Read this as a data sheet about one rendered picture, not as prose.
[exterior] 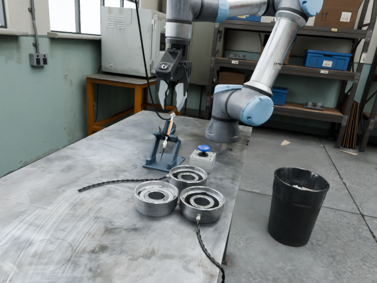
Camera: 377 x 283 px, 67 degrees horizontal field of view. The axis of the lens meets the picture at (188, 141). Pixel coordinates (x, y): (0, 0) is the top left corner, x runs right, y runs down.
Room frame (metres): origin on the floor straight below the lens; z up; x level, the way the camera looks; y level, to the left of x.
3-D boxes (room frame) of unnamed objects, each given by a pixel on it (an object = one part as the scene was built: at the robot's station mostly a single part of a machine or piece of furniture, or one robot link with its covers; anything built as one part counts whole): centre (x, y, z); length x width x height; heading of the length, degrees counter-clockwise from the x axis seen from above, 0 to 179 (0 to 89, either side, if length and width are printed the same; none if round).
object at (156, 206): (0.59, 0.06, 0.82); 0.10 x 0.10 x 0.04
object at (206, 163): (0.84, -0.05, 0.82); 0.08 x 0.07 x 0.05; 166
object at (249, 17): (4.28, -0.58, 1.61); 0.52 x 0.38 x 0.22; 79
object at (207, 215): (0.58, -0.04, 0.82); 0.10 x 0.10 x 0.04
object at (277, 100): (4.16, -1.09, 0.56); 0.52 x 0.38 x 0.22; 73
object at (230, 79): (4.26, -0.56, 0.64); 0.49 x 0.40 x 0.37; 81
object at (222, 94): (1.17, -0.15, 0.97); 0.13 x 0.12 x 0.14; 32
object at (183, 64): (0.90, 0.06, 1.12); 0.09 x 0.08 x 0.12; 164
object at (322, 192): (1.65, -0.74, 0.21); 0.34 x 0.34 x 0.43
